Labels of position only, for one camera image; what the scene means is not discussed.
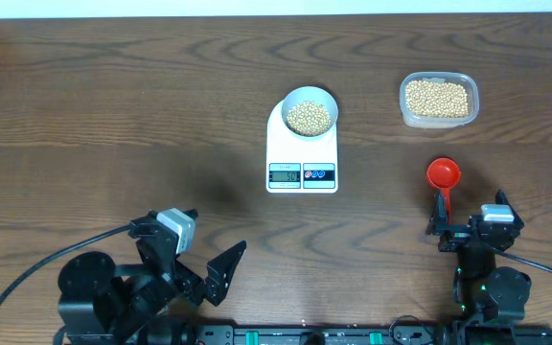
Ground soybeans in bowl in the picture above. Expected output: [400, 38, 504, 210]
[286, 101, 332, 137]

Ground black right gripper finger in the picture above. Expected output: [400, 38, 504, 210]
[494, 189, 510, 206]
[425, 190, 449, 235]

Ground clear plastic container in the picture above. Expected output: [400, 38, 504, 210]
[400, 72, 480, 129]

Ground white digital kitchen scale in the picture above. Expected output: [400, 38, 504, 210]
[265, 101, 339, 194]

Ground red measuring scoop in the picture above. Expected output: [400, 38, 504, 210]
[425, 157, 461, 223]

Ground soybeans in container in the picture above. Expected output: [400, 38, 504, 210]
[404, 80, 469, 118]

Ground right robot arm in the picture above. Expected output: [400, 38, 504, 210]
[427, 191, 531, 344]

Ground light blue bowl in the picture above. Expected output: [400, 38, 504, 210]
[281, 86, 339, 140]

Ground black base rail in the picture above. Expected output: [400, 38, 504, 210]
[62, 313, 552, 345]

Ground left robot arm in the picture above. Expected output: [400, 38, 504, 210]
[57, 208, 247, 344]

